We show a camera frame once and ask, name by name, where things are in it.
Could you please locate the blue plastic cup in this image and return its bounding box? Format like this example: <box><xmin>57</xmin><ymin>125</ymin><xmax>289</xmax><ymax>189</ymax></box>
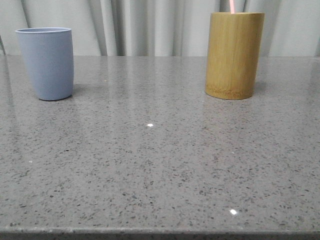
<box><xmin>15</xmin><ymin>27</ymin><xmax>74</xmax><ymax>101</ymax></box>

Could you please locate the grey curtain backdrop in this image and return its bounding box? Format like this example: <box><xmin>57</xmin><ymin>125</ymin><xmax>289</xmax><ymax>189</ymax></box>
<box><xmin>0</xmin><ymin>0</ymin><xmax>320</xmax><ymax>57</ymax></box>

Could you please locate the bamboo cylinder holder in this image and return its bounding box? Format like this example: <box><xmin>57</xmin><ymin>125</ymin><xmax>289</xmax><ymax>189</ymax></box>
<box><xmin>205</xmin><ymin>12</ymin><xmax>265</xmax><ymax>100</ymax></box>

